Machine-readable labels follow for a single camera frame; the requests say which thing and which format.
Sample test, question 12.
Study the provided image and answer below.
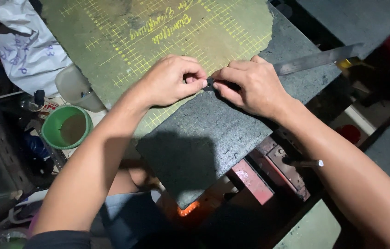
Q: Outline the person's left hand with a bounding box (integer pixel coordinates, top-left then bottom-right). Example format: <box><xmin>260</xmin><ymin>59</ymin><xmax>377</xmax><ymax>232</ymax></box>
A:
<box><xmin>137</xmin><ymin>54</ymin><xmax>208</xmax><ymax>107</ymax></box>

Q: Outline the steel vise handle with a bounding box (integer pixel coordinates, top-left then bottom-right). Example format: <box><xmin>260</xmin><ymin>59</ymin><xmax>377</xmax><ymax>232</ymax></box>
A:
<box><xmin>283</xmin><ymin>157</ymin><xmax>324</xmax><ymax>169</ymax></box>

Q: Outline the green plastic bowl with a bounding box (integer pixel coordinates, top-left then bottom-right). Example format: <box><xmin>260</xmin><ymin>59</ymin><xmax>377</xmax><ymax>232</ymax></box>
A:
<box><xmin>41</xmin><ymin>105</ymin><xmax>94</xmax><ymax>150</ymax></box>

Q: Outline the translucent plastic cup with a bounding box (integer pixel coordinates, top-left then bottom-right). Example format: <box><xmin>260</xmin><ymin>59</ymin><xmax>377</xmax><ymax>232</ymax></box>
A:
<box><xmin>55</xmin><ymin>64</ymin><xmax>106</xmax><ymax>113</ymax></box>

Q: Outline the steel ruler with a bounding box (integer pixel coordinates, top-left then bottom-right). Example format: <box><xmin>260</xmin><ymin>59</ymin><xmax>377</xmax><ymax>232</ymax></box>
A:
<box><xmin>273</xmin><ymin>43</ymin><xmax>364</xmax><ymax>77</ymax></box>

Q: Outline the blue plastic bottle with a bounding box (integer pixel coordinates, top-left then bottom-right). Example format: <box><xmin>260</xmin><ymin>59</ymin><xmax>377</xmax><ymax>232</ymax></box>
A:
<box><xmin>22</xmin><ymin>133</ymin><xmax>52</xmax><ymax>160</ymax></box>

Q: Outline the red plastic container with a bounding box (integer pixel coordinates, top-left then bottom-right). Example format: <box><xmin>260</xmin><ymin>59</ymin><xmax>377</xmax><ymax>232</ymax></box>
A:
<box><xmin>335</xmin><ymin>124</ymin><xmax>362</xmax><ymax>145</ymax></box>

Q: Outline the green cutting mat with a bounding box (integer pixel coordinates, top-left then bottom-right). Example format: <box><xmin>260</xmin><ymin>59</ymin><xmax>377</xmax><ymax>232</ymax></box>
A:
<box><xmin>39</xmin><ymin>0</ymin><xmax>274</xmax><ymax>139</ymax></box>

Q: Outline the white plastic bag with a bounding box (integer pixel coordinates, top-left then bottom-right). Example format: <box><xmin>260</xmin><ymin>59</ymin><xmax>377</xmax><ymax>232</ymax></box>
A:
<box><xmin>0</xmin><ymin>0</ymin><xmax>74</xmax><ymax>97</ymax></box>

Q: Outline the person's right hand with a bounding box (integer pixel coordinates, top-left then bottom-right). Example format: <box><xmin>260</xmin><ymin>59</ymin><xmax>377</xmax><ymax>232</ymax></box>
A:
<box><xmin>211</xmin><ymin>56</ymin><xmax>292</xmax><ymax>120</ymax></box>

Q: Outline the red metal vise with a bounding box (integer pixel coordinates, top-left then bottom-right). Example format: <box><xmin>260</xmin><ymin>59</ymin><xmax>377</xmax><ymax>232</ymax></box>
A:
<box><xmin>226</xmin><ymin>135</ymin><xmax>311</xmax><ymax>205</ymax></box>

